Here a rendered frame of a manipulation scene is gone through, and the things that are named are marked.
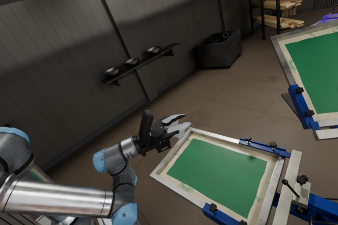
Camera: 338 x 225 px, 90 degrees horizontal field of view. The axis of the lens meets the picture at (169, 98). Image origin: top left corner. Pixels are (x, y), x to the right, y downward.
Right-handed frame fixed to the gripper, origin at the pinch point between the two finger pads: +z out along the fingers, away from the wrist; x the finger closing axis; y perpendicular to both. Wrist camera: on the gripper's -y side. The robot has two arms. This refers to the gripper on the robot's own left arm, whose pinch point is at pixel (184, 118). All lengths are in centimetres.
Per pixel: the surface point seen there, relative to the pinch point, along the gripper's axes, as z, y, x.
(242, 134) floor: 101, 184, -106
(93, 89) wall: -113, 113, -322
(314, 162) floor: 135, 173, -25
